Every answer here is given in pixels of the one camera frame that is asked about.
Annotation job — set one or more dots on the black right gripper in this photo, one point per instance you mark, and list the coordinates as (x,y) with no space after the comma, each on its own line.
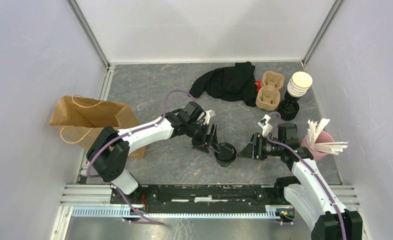
(254,150)

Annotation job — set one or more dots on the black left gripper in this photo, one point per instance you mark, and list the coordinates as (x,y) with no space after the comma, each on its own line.
(206,140)

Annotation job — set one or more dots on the black cup lid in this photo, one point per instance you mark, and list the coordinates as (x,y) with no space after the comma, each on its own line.
(227,150)

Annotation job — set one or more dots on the stack of black lids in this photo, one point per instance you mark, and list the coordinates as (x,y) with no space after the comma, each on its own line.
(288,109)

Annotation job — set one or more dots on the stack of white paper cups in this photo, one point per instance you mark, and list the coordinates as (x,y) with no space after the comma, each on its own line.
(298,85)

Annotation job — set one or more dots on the black paper coffee cup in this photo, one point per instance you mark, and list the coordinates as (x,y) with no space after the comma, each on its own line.
(224,163)

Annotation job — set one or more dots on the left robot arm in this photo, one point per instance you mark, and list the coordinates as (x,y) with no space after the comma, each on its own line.
(109,152)

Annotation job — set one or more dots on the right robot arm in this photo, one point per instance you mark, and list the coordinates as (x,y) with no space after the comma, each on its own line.
(307,191)

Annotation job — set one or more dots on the brown cardboard cup carrier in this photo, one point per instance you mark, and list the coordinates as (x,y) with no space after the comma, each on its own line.
(269,96)

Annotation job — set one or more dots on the black cloth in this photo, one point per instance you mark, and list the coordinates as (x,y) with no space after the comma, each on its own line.
(231,84)

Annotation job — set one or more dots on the red small object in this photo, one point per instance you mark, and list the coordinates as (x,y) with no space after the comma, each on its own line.
(258,84)

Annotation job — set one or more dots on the pink straw holder cup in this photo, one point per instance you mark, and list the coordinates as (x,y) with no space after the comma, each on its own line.
(318,152)

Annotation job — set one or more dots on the brown paper bag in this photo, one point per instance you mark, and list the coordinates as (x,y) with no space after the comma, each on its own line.
(80,120)

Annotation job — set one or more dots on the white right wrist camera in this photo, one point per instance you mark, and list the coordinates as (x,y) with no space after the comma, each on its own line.
(265,125)

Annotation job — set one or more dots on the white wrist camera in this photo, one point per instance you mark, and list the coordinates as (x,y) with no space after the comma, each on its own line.
(206,116)
(265,125)

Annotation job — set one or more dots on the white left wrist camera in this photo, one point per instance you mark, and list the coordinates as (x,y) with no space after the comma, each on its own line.
(206,116)

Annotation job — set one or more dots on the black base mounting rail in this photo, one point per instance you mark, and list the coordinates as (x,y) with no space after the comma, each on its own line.
(208,199)

